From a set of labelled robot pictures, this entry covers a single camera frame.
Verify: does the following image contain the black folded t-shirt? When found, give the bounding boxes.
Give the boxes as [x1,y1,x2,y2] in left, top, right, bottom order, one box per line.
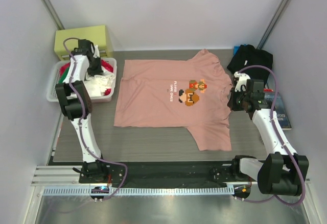
[227,44,273,85]

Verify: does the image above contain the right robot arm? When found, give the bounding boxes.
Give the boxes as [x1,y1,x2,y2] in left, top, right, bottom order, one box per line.
[228,74,309,196]

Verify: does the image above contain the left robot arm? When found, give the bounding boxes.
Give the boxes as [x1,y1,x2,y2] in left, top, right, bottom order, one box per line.
[55,37,109,183]

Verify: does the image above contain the aluminium corner post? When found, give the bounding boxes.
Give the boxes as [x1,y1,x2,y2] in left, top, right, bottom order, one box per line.
[41,0,64,30]
[256,0,291,49]

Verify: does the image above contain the right aluminium corner post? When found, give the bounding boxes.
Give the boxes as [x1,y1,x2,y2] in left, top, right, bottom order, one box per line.
[256,0,291,49]

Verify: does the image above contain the slotted cable duct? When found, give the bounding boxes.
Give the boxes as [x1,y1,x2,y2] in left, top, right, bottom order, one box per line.
[43,185,234,197]

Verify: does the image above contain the white plastic basket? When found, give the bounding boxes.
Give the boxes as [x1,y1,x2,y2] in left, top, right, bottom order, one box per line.
[46,58,117,103]

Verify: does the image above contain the dark blue book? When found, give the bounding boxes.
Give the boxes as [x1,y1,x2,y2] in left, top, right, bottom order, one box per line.
[265,92,292,130]

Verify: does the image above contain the blue folded garment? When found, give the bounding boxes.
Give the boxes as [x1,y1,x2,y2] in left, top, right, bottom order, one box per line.
[233,45,240,55]

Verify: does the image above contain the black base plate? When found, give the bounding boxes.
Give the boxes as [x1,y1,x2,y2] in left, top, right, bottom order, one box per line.
[73,161,252,189]

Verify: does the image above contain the aluminium frame rail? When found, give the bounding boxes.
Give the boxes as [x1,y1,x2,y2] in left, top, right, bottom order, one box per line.
[30,164,312,186]

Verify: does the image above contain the left aluminium corner post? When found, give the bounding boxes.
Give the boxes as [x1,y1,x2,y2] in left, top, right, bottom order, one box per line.
[41,0,64,30]

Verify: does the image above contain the red green garment in basket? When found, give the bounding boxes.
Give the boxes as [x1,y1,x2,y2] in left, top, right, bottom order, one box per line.
[55,55,113,99]

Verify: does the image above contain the pink printed t-shirt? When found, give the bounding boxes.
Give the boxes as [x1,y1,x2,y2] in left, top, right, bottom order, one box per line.
[114,49,232,151]

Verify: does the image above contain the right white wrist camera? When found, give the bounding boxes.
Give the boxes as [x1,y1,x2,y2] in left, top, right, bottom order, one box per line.
[233,71,250,92]

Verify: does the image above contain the yellow-green drawer box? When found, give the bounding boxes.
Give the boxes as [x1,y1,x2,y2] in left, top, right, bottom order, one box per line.
[54,24,114,61]

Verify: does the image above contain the white t-shirt in basket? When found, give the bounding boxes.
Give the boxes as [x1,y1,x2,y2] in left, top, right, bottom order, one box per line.
[83,72,115,98]

